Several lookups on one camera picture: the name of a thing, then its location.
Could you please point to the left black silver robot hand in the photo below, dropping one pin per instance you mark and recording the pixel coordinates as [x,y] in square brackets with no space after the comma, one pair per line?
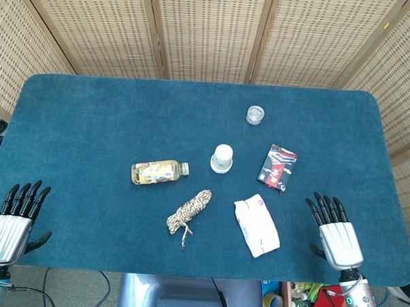
[9,230]

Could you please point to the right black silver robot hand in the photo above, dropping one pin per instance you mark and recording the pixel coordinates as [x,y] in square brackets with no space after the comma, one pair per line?
[340,241]

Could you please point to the white paper cup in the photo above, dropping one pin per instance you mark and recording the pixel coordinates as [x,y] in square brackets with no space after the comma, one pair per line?
[222,157]

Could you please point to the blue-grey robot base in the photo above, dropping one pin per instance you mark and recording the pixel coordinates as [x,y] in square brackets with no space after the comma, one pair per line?
[185,295]

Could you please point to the red bag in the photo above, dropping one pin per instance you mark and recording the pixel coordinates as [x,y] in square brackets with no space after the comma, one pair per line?
[324,305]

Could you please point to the brown wooden crate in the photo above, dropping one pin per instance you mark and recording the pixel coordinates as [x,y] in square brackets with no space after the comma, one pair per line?
[285,299]

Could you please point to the white wet wipes pack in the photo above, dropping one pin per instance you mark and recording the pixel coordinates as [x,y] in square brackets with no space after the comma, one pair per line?
[256,227]

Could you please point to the yellow tape roll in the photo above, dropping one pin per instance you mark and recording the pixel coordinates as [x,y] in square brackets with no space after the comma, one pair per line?
[272,301]

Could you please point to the red black snack packet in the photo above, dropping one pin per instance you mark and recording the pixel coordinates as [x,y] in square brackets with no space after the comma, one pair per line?
[277,167]

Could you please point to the blue table mat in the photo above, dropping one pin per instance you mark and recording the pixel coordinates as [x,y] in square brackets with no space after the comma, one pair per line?
[90,121]

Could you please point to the small clear round jar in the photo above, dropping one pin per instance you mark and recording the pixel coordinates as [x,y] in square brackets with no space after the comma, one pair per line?
[255,115]

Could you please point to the yellow drink plastic bottle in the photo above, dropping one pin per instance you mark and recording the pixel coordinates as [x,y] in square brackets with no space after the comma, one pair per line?
[153,171]

